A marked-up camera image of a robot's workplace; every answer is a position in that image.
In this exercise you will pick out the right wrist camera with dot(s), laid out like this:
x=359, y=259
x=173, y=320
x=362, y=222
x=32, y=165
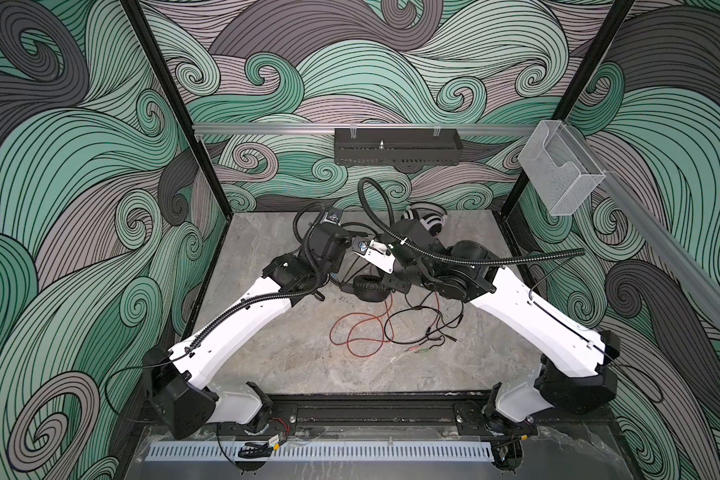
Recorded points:
x=374, y=252

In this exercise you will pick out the aluminium rail wall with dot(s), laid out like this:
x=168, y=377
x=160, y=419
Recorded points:
x=676, y=212
x=281, y=128

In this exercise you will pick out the black frame post right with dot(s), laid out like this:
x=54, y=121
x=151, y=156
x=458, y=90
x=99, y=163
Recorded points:
x=593, y=57

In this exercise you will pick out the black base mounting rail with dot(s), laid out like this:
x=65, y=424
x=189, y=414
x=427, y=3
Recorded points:
x=469, y=412

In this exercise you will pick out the aluminium rail back wall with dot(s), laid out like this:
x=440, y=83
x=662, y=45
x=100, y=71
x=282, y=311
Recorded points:
x=281, y=128

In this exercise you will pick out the white black headphones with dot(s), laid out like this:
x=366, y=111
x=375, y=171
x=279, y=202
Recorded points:
x=432, y=216

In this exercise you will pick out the black frame post left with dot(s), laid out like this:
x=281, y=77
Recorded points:
x=150, y=47

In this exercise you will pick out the black perforated wall tray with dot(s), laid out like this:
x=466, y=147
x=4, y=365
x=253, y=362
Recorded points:
x=397, y=147

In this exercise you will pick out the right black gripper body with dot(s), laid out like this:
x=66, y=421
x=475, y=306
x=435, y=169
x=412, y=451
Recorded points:
x=403, y=277

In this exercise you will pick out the black frame post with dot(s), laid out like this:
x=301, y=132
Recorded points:
x=593, y=57
x=150, y=47

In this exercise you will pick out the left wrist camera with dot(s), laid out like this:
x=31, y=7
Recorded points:
x=333, y=216

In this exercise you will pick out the black blue headphones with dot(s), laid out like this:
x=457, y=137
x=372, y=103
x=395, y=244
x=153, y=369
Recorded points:
x=367, y=288

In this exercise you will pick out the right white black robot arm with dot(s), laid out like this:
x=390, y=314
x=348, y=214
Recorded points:
x=575, y=372

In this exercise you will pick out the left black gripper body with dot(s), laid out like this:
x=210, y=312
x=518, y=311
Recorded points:
x=335, y=268

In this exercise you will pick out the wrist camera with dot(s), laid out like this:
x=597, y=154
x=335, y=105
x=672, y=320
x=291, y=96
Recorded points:
x=374, y=252
x=333, y=216

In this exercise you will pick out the aluminium rail right wall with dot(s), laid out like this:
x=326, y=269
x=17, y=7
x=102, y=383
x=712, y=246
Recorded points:
x=676, y=212

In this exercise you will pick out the clear plastic wall bin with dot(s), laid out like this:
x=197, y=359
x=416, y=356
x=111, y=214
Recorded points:
x=561, y=166

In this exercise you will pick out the white slotted cable duct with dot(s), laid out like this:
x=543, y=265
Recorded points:
x=459, y=451

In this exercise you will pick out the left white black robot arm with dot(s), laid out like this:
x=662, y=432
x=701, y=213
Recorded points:
x=178, y=380

